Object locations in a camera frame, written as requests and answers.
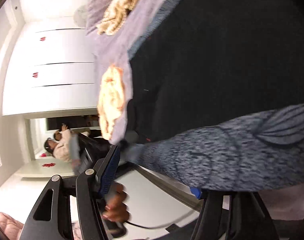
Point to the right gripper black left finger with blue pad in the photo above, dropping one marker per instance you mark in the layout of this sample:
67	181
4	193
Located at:
50	216

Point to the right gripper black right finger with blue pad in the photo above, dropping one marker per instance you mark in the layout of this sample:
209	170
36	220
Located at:
248	218

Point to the black and grey pants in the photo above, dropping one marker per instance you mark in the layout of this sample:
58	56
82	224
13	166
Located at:
218	95

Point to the operator left hand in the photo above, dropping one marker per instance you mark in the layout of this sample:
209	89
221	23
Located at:
116	209

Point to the operator in pink fleece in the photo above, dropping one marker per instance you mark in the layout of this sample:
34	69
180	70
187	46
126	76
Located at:
66	149

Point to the person in dark clothes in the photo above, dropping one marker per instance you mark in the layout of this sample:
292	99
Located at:
55	136

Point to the orange peach cloth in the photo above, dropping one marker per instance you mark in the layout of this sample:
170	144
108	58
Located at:
111	100

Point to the white wardrobe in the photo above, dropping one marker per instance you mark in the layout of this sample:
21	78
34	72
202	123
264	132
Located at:
51	69

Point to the lavender embossed bed blanket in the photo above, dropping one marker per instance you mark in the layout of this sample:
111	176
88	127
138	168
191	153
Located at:
121	47

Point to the beige striped garment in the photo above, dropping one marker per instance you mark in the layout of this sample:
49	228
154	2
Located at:
115	16

